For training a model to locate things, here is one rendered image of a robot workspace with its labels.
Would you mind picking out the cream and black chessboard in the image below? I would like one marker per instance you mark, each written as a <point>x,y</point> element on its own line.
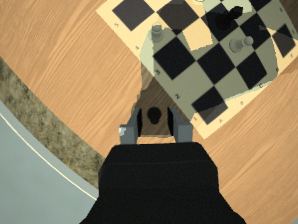
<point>194,63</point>

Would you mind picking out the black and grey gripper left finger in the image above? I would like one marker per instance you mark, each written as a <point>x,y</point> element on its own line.
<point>130,132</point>

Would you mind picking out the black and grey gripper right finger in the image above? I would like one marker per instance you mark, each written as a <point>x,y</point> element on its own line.
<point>182,131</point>

